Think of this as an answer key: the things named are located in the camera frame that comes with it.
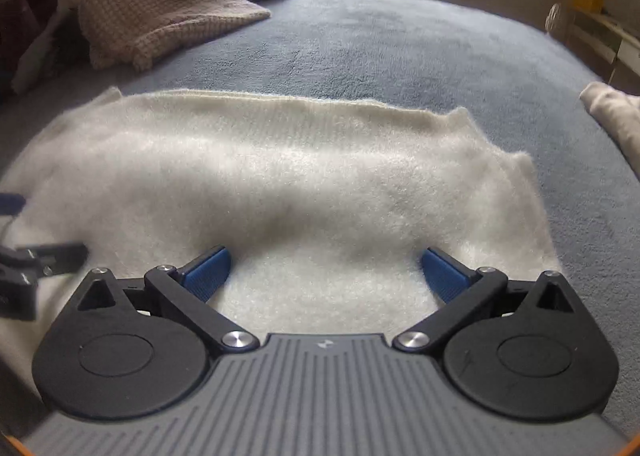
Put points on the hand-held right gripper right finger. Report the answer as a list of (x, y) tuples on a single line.
[(442, 273)]

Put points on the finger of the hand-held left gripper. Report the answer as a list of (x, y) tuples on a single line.
[(60, 258), (11, 204)]

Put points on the off-white crumpled garment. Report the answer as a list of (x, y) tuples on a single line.
[(45, 51)]

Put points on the grey-blue bed blanket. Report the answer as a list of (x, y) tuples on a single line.
[(400, 51)]

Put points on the wooden desk with white drawer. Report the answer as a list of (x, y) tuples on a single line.
[(605, 46)]

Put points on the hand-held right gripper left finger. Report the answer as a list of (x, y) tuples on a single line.
[(207, 271)]

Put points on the beige folded garment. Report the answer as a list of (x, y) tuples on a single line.
[(617, 121)]

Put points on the black cloth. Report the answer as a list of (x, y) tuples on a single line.
[(70, 48)]

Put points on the pink checked knit garment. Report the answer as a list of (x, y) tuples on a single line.
[(165, 21)]

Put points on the cream deer sweater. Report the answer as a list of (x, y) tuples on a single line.
[(300, 176)]

